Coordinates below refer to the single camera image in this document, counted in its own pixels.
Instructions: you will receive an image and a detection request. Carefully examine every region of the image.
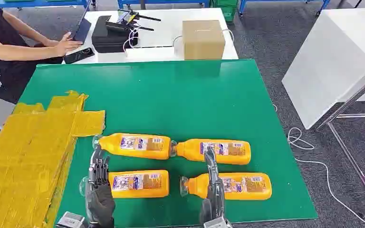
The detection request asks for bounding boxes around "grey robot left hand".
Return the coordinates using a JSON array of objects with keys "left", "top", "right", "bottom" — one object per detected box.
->
[{"left": 85, "top": 146, "right": 116, "bottom": 228}]

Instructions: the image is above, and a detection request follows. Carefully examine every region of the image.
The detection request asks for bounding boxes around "person's right hand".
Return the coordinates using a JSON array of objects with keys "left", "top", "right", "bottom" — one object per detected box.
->
[{"left": 54, "top": 32, "right": 83, "bottom": 57}]

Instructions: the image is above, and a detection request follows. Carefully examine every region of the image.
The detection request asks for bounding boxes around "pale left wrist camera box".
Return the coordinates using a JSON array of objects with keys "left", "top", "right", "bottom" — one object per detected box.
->
[{"left": 56, "top": 211, "right": 86, "bottom": 228}]

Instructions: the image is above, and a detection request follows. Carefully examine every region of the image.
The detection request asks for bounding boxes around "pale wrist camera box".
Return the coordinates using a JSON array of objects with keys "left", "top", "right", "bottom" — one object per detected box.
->
[
  {"left": 202, "top": 216, "right": 233, "bottom": 228},
  {"left": 56, "top": 211, "right": 86, "bottom": 228}
]

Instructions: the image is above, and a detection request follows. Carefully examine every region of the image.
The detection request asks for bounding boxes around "black remote controller with antennas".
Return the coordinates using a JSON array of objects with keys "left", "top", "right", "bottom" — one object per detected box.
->
[{"left": 105, "top": 9, "right": 162, "bottom": 34}]

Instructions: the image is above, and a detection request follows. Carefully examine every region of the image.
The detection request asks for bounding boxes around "green mat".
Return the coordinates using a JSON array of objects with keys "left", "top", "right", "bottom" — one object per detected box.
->
[{"left": 18, "top": 59, "right": 318, "bottom": 228}]

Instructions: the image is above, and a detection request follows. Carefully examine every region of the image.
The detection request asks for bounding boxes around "blue metal frame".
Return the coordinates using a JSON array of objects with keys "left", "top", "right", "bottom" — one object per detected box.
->
[
  {"left": 118, "top": 0, "right": 210, "bottom": 10},
  {"left": 238, "top": 0, "right": 330, "bottom": 16},
  {"left": 0, "top": 0, "right": 92, "bottom": 9}
]

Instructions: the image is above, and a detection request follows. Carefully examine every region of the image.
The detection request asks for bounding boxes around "white table with metal legs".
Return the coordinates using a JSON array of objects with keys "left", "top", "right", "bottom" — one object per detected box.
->
[{"left": 281, "top": 8, "right": 365, "bottom": 221}]

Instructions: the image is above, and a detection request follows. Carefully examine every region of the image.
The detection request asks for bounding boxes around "orange drink bottle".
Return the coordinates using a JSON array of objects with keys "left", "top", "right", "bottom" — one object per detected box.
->
[
  {"left": 170, "top": 139, "right": 252, "bottom": 165},
  {"left": 79, "top": 170, "right": 170, "bottom": 199},
  {"left": 180, "top": 172, "right": 272, "bottom": 201},
  {"left": 92, "top": 133, "right": 172, "bottom": 160}
]

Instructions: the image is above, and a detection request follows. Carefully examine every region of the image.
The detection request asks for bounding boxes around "person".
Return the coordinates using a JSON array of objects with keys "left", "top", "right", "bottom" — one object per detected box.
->
[{"left": 0, "top": 0, "right": 83, "bottom": 105}]

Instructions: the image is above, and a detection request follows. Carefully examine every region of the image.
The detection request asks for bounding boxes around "thin white cable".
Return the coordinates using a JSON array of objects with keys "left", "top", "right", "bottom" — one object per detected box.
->
[{"left": 172, "top": 28, "right": 234, "bottom": 48}]

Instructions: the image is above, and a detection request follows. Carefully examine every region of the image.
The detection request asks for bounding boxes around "black phone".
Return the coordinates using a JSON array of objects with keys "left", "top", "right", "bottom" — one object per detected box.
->
[{"left": 63, "top": 47, "right": 95, "bottom": 65}]

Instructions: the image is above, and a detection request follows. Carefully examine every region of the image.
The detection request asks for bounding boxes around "cardboard box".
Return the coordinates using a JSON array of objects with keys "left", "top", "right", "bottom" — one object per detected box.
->
[{"left": 182, "top": 19, "right": 226, "bottom": 60}]

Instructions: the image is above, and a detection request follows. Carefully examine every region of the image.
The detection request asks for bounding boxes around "black case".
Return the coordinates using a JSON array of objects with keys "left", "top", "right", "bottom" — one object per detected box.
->
[{"left": 91, "top": 15, "right": 139, "bottom": 54}]

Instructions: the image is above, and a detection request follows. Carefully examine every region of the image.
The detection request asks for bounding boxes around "green crate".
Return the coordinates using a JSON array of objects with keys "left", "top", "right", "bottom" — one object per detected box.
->
[{"left": 210, "top": 0, "right": 238, "bottom": 22}]

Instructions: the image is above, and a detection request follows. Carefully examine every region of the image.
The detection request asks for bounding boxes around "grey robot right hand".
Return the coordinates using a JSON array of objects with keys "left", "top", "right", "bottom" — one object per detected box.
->
[{"left": 199, "top": 146, "right": 226, "bottom": 225}]

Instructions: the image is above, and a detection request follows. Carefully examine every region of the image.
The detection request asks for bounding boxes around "dark laptop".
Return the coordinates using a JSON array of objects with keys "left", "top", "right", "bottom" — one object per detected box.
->
[{"left": 72, "top": 0, "right": 92, "bottom": 45}]

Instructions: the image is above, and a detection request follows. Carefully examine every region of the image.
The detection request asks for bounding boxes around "coiled white cable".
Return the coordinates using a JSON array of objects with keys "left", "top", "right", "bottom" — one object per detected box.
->
[{"left": 123, "top": 28, "right": 143, "bottom": 53}]

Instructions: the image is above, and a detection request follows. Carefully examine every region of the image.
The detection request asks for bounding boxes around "white floor cable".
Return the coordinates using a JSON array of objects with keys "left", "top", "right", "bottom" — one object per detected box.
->
[{"left": 274, "top": 104, "right": 365, "bottom": 228}]

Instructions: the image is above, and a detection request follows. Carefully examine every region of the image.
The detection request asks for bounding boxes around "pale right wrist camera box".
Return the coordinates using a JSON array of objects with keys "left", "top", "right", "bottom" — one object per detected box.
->
[{"left": 202, "top": 216, "right": 233, "bottom": 228}]

